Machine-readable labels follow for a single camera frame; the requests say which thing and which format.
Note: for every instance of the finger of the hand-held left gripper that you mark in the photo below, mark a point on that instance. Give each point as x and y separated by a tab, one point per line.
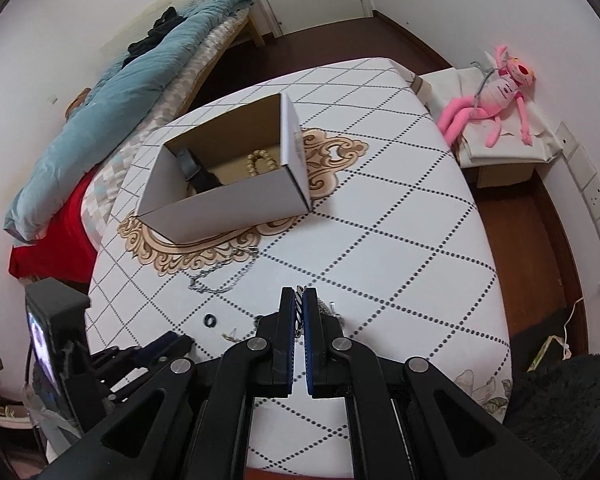
162	346

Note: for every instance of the wooden bed frame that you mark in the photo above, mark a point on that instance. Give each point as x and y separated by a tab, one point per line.
254	30

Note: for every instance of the white wall socket strip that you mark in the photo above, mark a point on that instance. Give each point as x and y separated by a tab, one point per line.
597	195

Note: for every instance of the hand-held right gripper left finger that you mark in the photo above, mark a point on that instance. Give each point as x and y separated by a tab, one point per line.
289	320

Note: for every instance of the brown cardboard box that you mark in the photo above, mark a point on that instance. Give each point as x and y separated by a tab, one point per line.
505	175

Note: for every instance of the grey clothes hanger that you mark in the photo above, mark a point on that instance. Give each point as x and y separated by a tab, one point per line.
481	87

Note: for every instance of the blue quilt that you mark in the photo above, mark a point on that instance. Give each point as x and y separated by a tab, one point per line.
130	90

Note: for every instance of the black fluffy cushion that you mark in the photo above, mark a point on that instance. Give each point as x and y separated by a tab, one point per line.
565	410

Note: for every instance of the red blanket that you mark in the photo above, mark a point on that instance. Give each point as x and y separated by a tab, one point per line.
50	245

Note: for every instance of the white diamond-patterned tablecloth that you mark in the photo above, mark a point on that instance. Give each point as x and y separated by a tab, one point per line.
390	210

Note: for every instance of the white cloth cover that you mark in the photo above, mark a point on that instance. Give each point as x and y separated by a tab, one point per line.
545	135

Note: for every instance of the small silver earring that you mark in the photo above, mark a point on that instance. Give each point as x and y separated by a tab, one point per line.
228	334

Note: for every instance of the black clothes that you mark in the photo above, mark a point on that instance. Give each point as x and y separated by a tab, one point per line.
152	35

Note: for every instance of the pink plush toy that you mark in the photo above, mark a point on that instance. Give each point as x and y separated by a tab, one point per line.
500	92

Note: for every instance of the white cardboard box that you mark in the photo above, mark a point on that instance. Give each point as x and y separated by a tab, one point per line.
220	210

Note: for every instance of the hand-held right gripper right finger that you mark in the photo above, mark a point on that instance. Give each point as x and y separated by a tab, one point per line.
308	320

